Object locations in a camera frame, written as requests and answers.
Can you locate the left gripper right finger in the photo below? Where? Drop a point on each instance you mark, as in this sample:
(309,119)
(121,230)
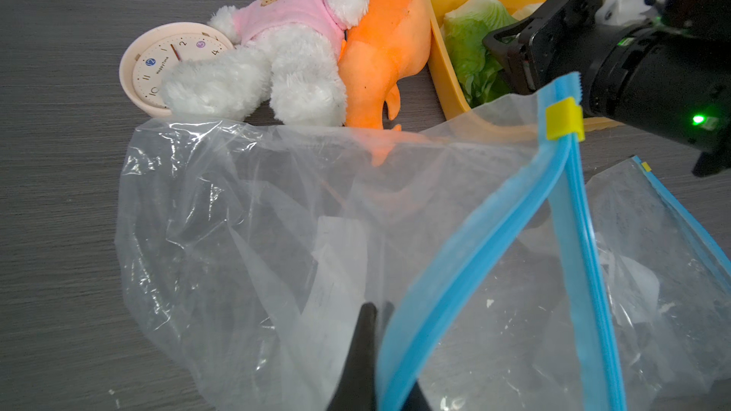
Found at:
(416,400)

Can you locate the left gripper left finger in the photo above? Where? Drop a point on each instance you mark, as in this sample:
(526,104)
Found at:
(356,389)

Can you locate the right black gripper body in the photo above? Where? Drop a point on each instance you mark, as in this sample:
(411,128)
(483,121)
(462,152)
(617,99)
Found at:
(669,76)

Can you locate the chinese cabbage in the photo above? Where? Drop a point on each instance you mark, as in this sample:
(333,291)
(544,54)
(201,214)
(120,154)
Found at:
(478,72)
(526,11)

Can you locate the clear zipper bag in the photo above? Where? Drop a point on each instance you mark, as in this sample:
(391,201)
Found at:
(247,252)
(668,286)

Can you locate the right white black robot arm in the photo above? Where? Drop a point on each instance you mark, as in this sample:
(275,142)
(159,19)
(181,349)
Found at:
(667,73)

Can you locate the orange plush toy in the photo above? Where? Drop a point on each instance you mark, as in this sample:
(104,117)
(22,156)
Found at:
(391,42)

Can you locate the white teddy bear pink shirt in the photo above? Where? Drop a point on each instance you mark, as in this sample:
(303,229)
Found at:
(286,53)

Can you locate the small pink round clock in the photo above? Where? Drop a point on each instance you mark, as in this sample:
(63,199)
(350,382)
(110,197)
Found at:
(156,52)

